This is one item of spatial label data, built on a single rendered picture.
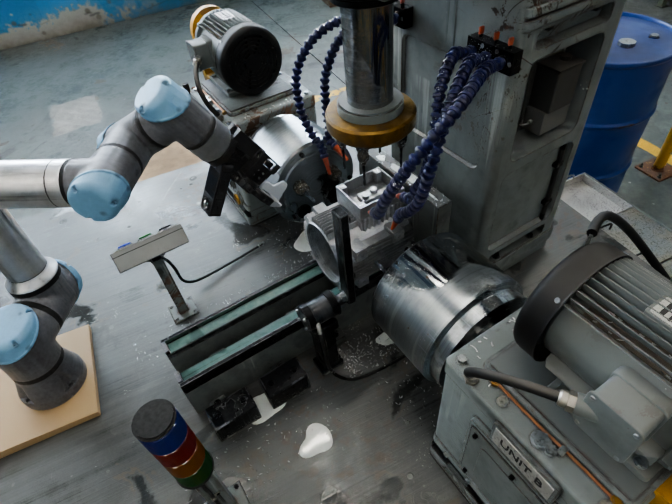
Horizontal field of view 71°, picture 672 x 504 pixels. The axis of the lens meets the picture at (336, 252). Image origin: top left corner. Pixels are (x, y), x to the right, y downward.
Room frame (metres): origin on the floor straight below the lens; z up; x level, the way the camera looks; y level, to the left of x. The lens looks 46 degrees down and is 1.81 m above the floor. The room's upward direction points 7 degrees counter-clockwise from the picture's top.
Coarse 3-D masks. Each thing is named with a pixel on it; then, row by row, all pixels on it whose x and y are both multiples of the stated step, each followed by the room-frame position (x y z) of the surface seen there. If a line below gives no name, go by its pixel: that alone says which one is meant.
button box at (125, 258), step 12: (168, 228) 0.85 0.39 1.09; (180, 228) 0.85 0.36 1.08; (144, 240) 0.82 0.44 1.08; (156, 240) 0.82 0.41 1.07; (168, 240) 0.83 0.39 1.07; (180, 240) 0.83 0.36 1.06; (120, 252) 0.79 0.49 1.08; (132, 252) 0.79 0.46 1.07; (144, 252) 0.80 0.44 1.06; (156, 252) 0.80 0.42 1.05; (120, 264) 0.77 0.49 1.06; (132, 264) 0.77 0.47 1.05
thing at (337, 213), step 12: (336, 216) 0.63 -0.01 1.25; (348, 216) 0.63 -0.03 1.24; (336, 228) 0.64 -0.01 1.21; (348, 228) 0.63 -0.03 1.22; (336, 240) 0.64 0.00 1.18; (348, 240) 0.63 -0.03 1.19; (336, 252) 0.65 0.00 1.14; (348, 252) 0.63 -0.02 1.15; (348, 264) 0.63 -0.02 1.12; (348, 276) 0.63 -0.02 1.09; (348, 288) 0.62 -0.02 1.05; (348, 300) 0.62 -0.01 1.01
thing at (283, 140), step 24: (288, 120) 1.13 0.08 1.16; (264, 144) 1.07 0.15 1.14; (288, 144) 1.02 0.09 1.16; (312, 144) 1.01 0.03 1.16; (288, 168) 0.97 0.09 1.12; (312, 168) 1.00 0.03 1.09; (336, 168) 1.01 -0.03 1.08; (288, 192) 0.96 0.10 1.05; (312, 192) 1.00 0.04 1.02; (288, 216) 0.96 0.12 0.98
